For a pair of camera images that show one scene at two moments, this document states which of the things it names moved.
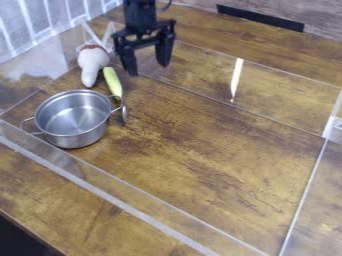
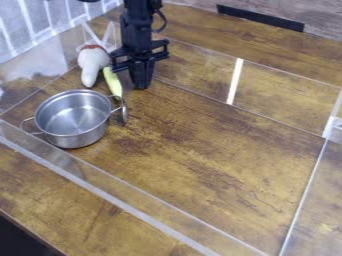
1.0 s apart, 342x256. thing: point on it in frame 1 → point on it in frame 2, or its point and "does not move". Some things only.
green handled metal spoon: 116,89 does not move
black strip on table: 260,17 does not move
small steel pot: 72,118 does not move
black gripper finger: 164,47 → 144,73
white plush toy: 92,57 does not move
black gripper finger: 127,54 → 137,70
